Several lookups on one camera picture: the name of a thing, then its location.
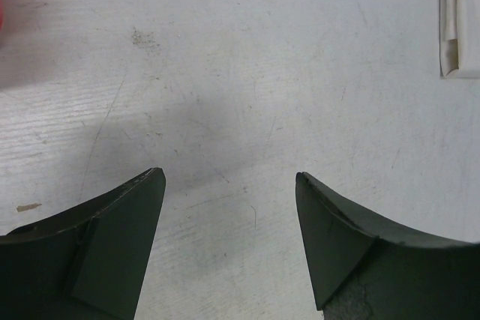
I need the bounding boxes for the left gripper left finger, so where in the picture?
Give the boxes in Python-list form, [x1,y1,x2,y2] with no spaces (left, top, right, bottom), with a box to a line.
[1,168,166,319]

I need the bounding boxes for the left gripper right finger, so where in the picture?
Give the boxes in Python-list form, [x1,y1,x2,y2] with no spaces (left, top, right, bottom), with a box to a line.
[295,172,479,319]

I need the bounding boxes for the white t shirt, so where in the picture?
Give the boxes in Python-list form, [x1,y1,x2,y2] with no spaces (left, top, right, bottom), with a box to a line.
[439,0,479,79]

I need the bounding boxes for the red plastic bin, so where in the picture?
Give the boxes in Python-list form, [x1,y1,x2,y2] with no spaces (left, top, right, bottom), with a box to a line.
[0,0,4,30]

